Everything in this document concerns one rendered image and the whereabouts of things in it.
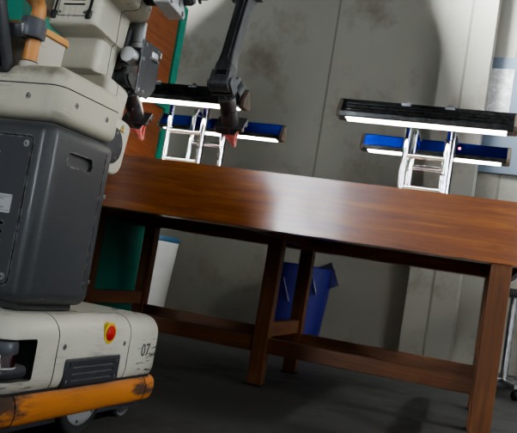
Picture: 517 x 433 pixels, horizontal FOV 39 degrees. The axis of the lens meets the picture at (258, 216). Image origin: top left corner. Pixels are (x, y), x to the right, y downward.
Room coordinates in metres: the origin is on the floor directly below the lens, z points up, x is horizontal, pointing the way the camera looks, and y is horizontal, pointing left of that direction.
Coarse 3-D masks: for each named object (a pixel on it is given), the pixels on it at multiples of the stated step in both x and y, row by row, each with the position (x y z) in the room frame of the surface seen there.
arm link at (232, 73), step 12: (240, 0) 2.36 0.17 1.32; (252, 0) 2.37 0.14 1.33; (240, 12) 2.34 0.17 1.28; (240, 24) 2.32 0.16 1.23; (228, 36) 2.32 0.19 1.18; (240, 36) 2.33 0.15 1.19; (228, 48) 2.30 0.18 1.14; (240, 48) 2.34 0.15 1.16; (228, 60) 2.28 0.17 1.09; (216, 72) 2.29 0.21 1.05; (228, 72) 2.26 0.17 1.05; (216, 84) 2.27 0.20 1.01
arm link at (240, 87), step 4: (208, 80) 2.30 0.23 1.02; (232, 80) 2.27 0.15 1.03; (236, 80) 2.35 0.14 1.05; (240, 80) 2.38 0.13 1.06; (208, 84) 2.30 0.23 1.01; (228, 84) 2.27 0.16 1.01; (232, 84) 2.27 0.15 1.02; (236, 84) 2.33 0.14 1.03; (240, 84) 2.37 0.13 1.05; (244, 84) 2.38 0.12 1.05; (208, 88) 2.31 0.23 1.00; (232, 88) 2.28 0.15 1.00; (236, 88) 2.31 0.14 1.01; (240, 88) 2.36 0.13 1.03; (244, 88) 2.38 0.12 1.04; (212, 92) 2.31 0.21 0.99; (216, 92) 2.32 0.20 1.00; (220, 92) 2.32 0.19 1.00; (232, 92) 2.28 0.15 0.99; (240, 92) 2.36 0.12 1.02; (244, 92) 2.40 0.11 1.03; (240, 96) 2.37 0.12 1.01; (236, 100) 2.37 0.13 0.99
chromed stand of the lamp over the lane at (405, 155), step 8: (408, 104) 2.51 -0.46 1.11; (408, 128) 2.66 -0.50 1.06; (408, 136) 2.66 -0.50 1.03; (448, 136) 2.62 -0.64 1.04; (408, 144) 2.66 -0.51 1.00; (448, 144) 2.62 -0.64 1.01; (408, 152) 2.67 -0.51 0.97; (448, 152) 2.62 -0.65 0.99; (432, 160) 2.64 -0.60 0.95; (440, 160) 2.63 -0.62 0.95; (448, 160) 2.62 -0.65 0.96; (400, 168) 2.67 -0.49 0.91; (448, 168) 2.62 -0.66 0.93; (400, 176) 2.66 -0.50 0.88; (440, 176) 2.63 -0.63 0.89; (400, 184) 2.66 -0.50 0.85; (440, 184) 2.62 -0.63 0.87
